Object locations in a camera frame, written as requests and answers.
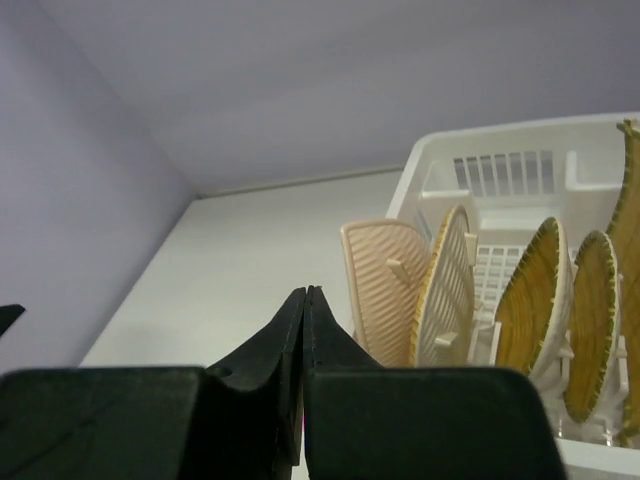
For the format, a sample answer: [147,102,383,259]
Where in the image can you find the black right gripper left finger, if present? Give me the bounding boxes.
[207,288,306,470]

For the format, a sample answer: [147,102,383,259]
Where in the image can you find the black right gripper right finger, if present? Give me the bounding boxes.
[305,286,382,468]

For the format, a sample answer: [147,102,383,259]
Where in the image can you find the orange rounded-square woven plate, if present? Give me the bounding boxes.
[340,219,430,367]

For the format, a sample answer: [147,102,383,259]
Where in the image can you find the orange triangular woven plate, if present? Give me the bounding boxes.
[409,205,475,368]

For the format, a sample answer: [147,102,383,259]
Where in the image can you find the green-rimmed rectangular woven plate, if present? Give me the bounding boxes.
[495,217,573,382]

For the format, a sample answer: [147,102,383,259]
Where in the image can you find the green-rimmed round woven plate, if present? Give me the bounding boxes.
[564,230,619,424]

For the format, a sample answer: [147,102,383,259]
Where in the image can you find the large square bamboo mat plate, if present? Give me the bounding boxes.
[607,119,639,446]

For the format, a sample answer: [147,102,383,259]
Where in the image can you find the white plastic dish rack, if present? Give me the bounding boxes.
[388,112,639,479]

